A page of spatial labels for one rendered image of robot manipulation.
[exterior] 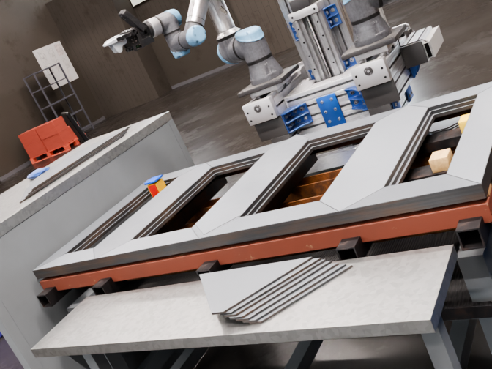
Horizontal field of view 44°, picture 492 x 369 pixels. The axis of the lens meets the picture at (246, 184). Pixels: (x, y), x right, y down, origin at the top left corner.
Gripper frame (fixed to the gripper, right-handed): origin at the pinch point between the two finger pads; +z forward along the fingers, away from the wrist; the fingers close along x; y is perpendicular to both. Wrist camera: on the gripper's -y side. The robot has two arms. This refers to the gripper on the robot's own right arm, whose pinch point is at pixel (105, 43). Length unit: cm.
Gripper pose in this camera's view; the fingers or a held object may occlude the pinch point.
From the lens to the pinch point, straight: 248.4
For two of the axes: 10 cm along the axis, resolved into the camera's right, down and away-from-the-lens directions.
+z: -7.1, 4.9, -5.0
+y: 3.3, 8.6, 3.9
